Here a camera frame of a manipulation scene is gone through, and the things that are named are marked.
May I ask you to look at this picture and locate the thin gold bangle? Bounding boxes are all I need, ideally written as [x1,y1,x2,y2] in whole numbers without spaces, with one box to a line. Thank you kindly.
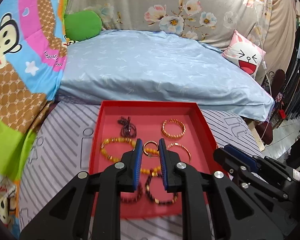
[167,142,192,162]

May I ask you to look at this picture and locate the dark wood bead bracelet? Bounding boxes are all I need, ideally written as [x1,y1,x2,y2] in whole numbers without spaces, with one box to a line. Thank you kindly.
[144,172,179,206]

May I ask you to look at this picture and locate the yellow crystal chunky bracelet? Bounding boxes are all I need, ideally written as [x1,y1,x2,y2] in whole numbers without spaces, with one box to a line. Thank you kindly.
[100,136,137,165]

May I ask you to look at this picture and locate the gold hoop ring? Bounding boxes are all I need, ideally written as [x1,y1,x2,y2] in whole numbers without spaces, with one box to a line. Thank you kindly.
[142,140,160,158]

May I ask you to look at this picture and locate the dark garnet bead strand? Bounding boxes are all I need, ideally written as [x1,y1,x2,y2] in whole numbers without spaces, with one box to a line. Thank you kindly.
[117,116,137,138]

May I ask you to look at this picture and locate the dark red chair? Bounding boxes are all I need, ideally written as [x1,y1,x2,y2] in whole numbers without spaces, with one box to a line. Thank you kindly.
[255,69,286,145]

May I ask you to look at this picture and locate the red cardboard tray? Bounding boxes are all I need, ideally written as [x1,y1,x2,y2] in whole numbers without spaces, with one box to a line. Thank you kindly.
[89,101,225,219]

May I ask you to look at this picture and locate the pink bunny face cushion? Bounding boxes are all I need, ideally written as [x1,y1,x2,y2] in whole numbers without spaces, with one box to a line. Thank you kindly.
[222,30,266,79]

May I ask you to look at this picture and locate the light blue pillow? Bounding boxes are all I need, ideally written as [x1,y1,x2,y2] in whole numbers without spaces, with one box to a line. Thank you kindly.
[57,30,274,121]

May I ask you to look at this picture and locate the grey floral bedsheet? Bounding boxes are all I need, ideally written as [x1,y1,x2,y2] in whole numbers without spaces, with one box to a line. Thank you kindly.
[65,0,273,50]

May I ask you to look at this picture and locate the colourful cartoon monkey quilt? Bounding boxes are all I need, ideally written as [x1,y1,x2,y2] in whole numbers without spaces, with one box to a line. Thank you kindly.
[0,0,67,231]

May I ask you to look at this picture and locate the green plush cushion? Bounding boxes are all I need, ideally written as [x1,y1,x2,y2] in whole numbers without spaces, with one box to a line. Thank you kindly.
[64,10,102,41]

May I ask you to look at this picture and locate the white charging cable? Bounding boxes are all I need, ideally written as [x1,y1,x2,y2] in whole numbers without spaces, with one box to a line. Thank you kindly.
[261,60,273,143]

